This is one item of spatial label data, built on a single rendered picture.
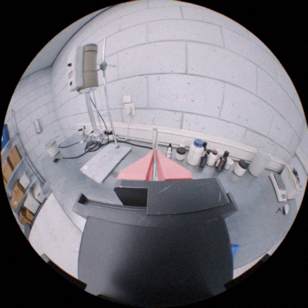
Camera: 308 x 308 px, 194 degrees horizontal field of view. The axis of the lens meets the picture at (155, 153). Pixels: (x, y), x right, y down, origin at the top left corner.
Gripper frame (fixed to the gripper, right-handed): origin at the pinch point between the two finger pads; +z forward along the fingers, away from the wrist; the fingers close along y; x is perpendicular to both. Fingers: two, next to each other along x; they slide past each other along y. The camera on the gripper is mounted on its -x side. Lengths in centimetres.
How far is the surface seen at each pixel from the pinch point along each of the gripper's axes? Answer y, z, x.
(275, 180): -86, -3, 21
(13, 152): 216, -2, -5
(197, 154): -20.6, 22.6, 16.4
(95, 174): 30.3, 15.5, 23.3
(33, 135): 233, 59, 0
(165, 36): -6, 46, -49
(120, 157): 20.2, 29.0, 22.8
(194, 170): -19.9, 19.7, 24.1
